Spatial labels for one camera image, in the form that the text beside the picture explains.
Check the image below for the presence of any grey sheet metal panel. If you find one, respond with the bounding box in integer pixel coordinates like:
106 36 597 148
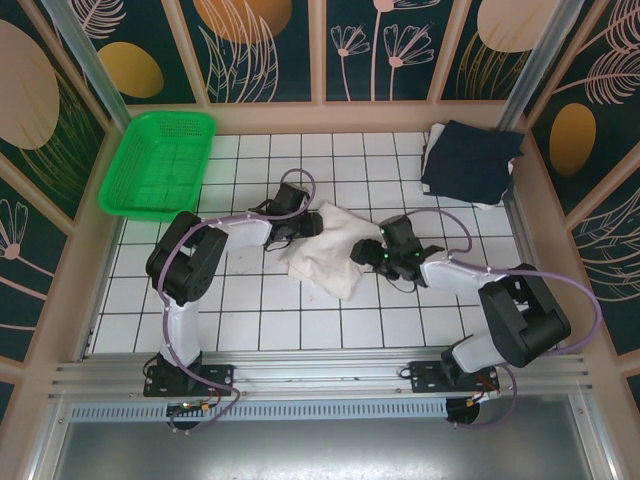
29 418 617 480

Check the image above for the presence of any folded navy t-shirt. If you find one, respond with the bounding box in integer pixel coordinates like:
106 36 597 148
420 118 527 206

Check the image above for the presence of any aluminium extrusion rail frame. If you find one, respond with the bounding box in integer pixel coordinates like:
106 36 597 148
48 349 594 401

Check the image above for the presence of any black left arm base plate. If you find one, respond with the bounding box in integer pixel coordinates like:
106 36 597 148
143 363 237 399

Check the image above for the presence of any grey slotted cable duct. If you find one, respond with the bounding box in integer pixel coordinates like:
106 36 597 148
69 398 449 422

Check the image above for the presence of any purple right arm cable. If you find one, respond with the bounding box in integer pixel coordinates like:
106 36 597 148
399 208 604 432

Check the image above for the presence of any green plastic mesh basket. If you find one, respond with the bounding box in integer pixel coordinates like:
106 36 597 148
97 111 219 219

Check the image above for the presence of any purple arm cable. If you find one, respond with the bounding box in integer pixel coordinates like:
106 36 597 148
156 168 319 435
399 208 604 432

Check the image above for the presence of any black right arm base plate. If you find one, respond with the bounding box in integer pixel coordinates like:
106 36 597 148
406 359 502 397

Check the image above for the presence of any aluminium corner post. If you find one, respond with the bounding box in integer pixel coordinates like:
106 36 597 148
496 0 574 134
39 0 137 139

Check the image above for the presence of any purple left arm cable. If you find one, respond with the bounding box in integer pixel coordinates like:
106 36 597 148
156 168 319 435

